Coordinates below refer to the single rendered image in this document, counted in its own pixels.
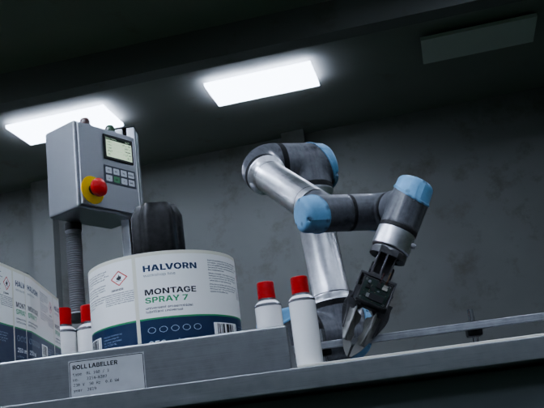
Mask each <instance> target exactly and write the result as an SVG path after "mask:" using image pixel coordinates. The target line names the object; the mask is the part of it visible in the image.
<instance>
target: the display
mask: <svg viewBox="0 0 544 408"><path fill-rule="evenodd" d="M103 144H104V158H105V159H110V160H113V161H117V162H120V163H124V164H129V165H134V157H133V147H132V142H131V141H128V140H125V139H122V138H117V137H114V136H111V135H108V134H103Z"/></svg>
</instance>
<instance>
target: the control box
mask: <svg viewBox="0 0 544 408"><path fill-rule="evenodd" d="M103 134H108V135H111V136H114V137H117V138H122V139H125V140H128V141H131V142H132V147H133V157H134V165H129V164H124V163H120V162H117V161H113V160H110V159H105V158H104V144H103ZM45 139H46V155H47V172H48V189H49V217H50V218H51V219H57V220H62V221H67V222H80V223H82V224H85V225H90V226H95V227H103V228H108V229H113V228H115V227H119V226H121V221H122V220H127V219H129V220H131V217H132V215H133V213H134V209H135V207H137V206H139V200H138V180H137V170H136V160H135V150H134V139H133V138H131V137H129V136H125V135H123V134H118V133H115V132H112V131H109V130H104V129H101V128H98V127H95V126H92V125H88V124H84V123H82V122H78V121H71V122H69V123H67V124H65V125H63V126H61V127H59V128H57V129H55V130H53V131H51V132H49V133H47V134H46V135H45ZM104 164H106V165H109V166H113V167H116V168H121V169H125V170H128V171H131V172H135V179H136V189H132V188H128V187H125V186H121V185H115V184H111V183H107V182H105V183H106V185H107V187H108V191H107V193H106V194H105V195H104V196H102V197H98V196H96V195H93V194H91V193H90V191H89V186H90V185H91V182H92V180H94V179H96V178H101V179H103V180H104Z"/></svg>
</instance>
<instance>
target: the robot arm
mask: <svg viewBox="0 0 544 408"><path fill-rule="evenodd" d="M242 176H243V179H244V182H245V184H246V185H247V186H248V187H249V188H250V189H251V190H252V191H254V192H255V193H258V194H260V195H267V196H269V197H270V198H272V199H273V200H275V201H276V202H277V203H278V204H280V205H281V206H283V207H285V208H286V209H287V210H289V211H290V212H291V213H292V214H294V219H295V224H296V225H297V227H298V229H299V230H300V237H301V241H302V245H303V250H304V257H305V261H306V265H307V269H308V276H309V281H310V285H311V289H312V296H313V297H314V298H315V301H316V307H317V318H318V325H319V329H324V331H325V340H330V341H331V340H338V339H342V344H343V347H337V348H333V350H332V355H331V356H328V359H329V361H334V360H341V359H353V358H359V357H363V356H365V355H366V354H367V353H368V351H369V349H370V347H371V345H372V344H371V343H369V342H370V341H371V340H372V339H374V337H375V336H376V335H377V334H378V333H379V332H380V331H381V330H382V329H383V328H384V327H385V326H386V325H387V323H388V321H389V316H390V312H391V310H392V309H393V307H391V306H389V303H390V301H391V299H392V298H393V293H394V291H395V288H396V286H397V283H394V282H391V279H392V277H393V273H394V268H393V267H394V266H404V265H405V263H406V258H407V257H409V255H410V251H411V249H415V248H416V244H413V243H414V241H415V239H416V236H417V235H418V232H419V229H420V227H421V224H422V221H423V218H424V216H425V214H426V212H427V208H428V207H429V206H430V205H429V203H430V201H431V196H432V194H433V189H432V187H431V186H430V185H429V184H428V183H427V182H426V181H424V180H422V179H420V178H418V177H416V176H410V175H403V176H400V177H398V179H397V182H396V184H395V185H394V186H393V187H394V188H393V190H391V191H388V192H383V193H357V194H332V193H333V191H334V186H335V185H336V184H337V182H338V162H337V159H336V157H335V155H334V153H333V151H332V150H331V149H330V148H329V147H328V146H326V145H325V144H323V143H314V142H305V143H267V144H263V145H260V146H259V147H256V148H255V149H253V150H252V151H250V152H249V154H248V155H247V156H246V158H245V159H244V162H243V166H242ZM368 230H369V231H376V234H375V235H374V238H373V240H372V247H371V249H370V251H369V253H370V254H371V255H372V256H373V257H375V258H376V260H375V261H373V262H372V264H371V266H370V268H369V271H368V272H367V271H365V270H361V272H360V274H359V277H358V280H357V282H356V283H355V288H354V290H353V291H351V290H349V288H348V285H347V280H346V274H345V270H344V266H343V262H342V255H341V251H340V248H339V243H338V237H337V232H353V231H368ZM368 310H369V311H372V315H373V316H374V317H372V315H371V313H370V312H369V311H368ZM282 313H283V325H285V326H286V327H287V330H288V333H289V337H290V339H291V345H292V346H294V341H293V335H292V328H291V317H290V310H289V307H287V308H282ZM376 313H377V314H376ZM356 337H358V341H357V343H356V344H355V345H354V346H352V345H351V340H352V338H356Z"/></svg>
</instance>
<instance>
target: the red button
mask: <svg viewBox="0 0 544 408"><path fill-rule="evenodd" d="M89 191H90V193H91V194H93V195H96V196H98V197H102V196H104V195H105V194H106V193H107V191H108V187H107V185H106V183H105V181H104V180H103V179H101V178H96V179H94V180H92V182H91V185H90V186H89Z"/></svg>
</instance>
